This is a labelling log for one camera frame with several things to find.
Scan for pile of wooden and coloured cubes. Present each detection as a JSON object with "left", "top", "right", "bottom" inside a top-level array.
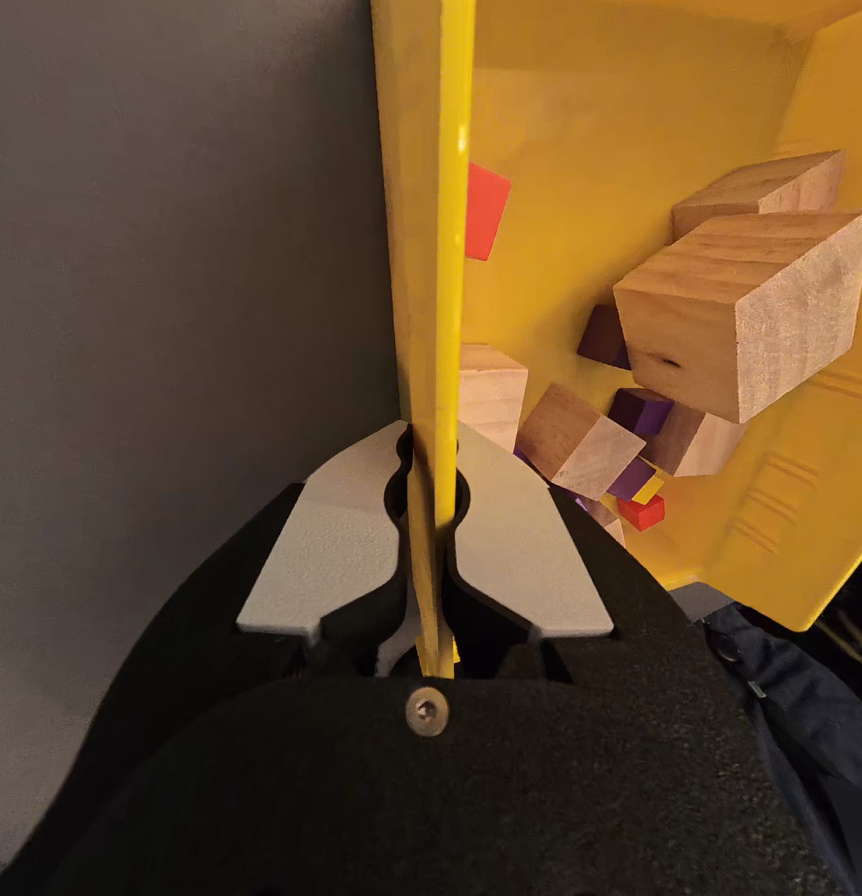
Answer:
[{"left": 459, "top": 149, "right": 862, "bottom": 548}]

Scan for dark navy jacket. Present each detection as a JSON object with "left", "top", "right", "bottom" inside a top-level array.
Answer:
[{"left": 702, "top": 605, "right": 862, "bottom": 896}]

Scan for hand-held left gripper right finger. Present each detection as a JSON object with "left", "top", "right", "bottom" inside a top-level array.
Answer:
[{"left": 441, "top": 426, "right": 615, "bottom": 639}]

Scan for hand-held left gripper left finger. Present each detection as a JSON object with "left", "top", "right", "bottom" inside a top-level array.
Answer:
[{"left": 236, "top": 420, "right": 414, "bottom": 639}]

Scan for yellow plastic box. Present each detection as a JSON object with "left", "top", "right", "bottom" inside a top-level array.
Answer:
[{"left": 370, "top": 0, "right": 862, "bottom": 679}]

